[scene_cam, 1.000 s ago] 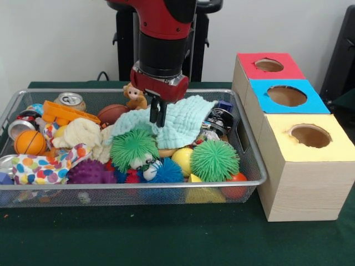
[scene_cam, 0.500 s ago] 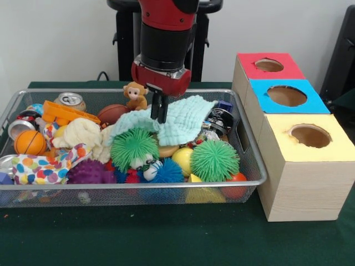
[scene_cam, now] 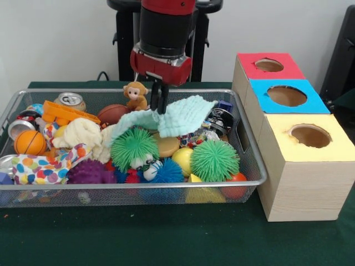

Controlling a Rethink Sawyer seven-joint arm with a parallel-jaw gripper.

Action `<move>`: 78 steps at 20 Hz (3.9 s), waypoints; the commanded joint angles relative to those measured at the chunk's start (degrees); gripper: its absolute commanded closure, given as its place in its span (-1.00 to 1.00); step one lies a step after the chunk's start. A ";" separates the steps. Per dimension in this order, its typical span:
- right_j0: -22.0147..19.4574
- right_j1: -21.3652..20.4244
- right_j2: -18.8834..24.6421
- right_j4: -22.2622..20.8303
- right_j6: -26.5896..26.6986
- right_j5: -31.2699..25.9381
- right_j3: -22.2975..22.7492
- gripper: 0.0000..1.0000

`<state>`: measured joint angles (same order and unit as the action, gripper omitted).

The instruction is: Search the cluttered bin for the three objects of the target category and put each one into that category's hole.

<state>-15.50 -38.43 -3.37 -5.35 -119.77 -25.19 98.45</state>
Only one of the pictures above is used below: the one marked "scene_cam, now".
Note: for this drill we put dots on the orange plastic toy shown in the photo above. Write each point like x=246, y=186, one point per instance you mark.
x=64, y=112

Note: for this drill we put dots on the brown monkey plush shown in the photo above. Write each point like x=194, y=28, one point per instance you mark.
x=136, y=94

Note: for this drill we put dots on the wooden box with three holes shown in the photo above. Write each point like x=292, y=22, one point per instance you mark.
x=299, y=188

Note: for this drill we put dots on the polka dot cloth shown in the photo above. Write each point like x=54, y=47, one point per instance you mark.
x=44, y=166

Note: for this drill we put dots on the small orange basketball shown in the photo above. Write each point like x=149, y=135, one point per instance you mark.
x=30, y=142

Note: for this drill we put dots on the green spiky ball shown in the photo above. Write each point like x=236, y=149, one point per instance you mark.
x=133, y=147
x=215, y=160

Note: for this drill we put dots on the side table with green cloth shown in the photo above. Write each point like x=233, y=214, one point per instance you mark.
x=346, y=102

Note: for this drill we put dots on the black upright panel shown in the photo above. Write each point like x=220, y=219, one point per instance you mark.
x=345, y=55

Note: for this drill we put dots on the dark green tablecloth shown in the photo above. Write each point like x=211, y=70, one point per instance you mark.
x=166, y=238

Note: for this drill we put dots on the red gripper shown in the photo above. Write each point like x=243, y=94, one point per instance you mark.
x=163, y=67

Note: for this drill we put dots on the mint green cloth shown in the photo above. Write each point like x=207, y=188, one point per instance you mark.
x=188, y=119

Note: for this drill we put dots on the small brown football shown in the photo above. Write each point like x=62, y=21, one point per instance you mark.
x=111, y=113

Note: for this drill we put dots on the purple spiky ball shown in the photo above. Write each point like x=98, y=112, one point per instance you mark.
x=89, y=172

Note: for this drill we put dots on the cream cloth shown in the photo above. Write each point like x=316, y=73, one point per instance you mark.
x=83, y=133

